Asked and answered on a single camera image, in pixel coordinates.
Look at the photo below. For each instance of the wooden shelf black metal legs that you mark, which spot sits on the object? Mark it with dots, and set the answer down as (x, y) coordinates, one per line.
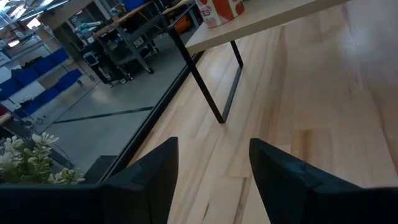
(264, 21)

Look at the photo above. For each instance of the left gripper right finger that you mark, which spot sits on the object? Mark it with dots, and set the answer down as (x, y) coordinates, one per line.
(295, 193)

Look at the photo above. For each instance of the green white artificial plant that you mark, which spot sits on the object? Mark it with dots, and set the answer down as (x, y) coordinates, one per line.
(31, 161)

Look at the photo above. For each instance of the wooden-top metal workbench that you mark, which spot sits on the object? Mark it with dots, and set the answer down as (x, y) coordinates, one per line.
(130, 40)

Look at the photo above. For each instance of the red tomato label can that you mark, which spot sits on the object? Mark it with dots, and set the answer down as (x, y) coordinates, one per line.
(220, 12)

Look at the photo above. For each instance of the black hazard-striped floor mat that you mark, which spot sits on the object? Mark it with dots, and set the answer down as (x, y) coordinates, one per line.
(99, 169)

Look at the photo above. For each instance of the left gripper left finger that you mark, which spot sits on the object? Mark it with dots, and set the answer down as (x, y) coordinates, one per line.
(143, 193)

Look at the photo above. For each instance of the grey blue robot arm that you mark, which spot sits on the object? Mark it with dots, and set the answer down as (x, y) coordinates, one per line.
(87, 27)

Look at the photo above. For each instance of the large blue storage bin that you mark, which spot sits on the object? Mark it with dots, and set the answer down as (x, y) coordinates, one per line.
(133, 4)

